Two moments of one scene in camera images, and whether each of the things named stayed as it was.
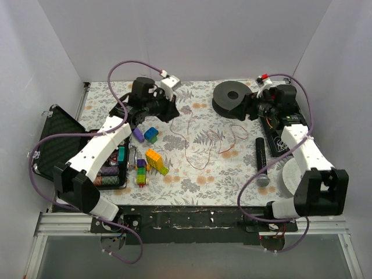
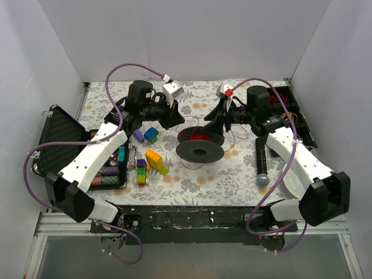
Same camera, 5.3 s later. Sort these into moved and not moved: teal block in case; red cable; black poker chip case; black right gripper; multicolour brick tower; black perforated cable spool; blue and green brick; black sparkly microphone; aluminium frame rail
Moved: red cable; black right gripper; black perforated cable spool
Not moved: black poker chip case; multicolour brick tower; teal block in case; blue and green brick; black sparkly microphone; aluminium frame rail
